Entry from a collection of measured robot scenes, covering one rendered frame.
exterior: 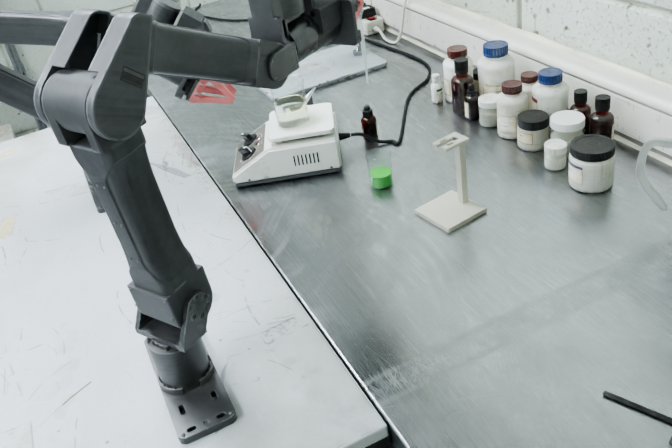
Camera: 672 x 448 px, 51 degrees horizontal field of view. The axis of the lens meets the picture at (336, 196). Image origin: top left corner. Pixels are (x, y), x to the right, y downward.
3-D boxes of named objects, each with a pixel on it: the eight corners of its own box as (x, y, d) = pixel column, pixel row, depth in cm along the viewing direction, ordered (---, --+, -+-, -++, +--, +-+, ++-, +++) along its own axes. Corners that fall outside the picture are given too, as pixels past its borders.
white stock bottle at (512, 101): (518, 123, 134) (517, 74, 129) (534, 135, 129) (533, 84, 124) (492, 131, 133) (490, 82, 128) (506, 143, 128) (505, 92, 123)
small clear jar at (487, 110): (480, 129, 134) (479, 104, 131) (477, 119, 138) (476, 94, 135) (505, 127, 134) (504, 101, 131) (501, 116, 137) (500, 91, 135)
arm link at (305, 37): (283, 2, 96) (252, 20, 91) (318, 4, 93) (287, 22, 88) (292, 51, 100) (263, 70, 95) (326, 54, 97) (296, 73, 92)
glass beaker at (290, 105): (312, 129, 126) (304, 85, 121) (277, 135, 126) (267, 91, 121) (310, 113, 132) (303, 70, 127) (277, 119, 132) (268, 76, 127)
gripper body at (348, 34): (298, -7, 102) (267, 10, 97) (358, -5, 97) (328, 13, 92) (305, 37, 105) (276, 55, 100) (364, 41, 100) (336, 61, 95)
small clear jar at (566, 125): (587, 158, 120) (588, 123, 116) (551, 161, 121) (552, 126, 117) (581, 142, 125) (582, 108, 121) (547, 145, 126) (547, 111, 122)
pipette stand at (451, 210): (448, 233, 107) (442, 159, 101) (414, 213, 113) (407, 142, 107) (486, 211, 111) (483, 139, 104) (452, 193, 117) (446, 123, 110)
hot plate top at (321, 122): (268, 143, 125) (267, 139, 124) (270, 115, 135) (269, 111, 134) (335, 133, 124) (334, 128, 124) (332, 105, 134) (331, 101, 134)
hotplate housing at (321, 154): (235, 190, 128) (225, 151, 124) (239, 156, 140) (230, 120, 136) (355, 171, 128) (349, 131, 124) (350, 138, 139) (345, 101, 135)
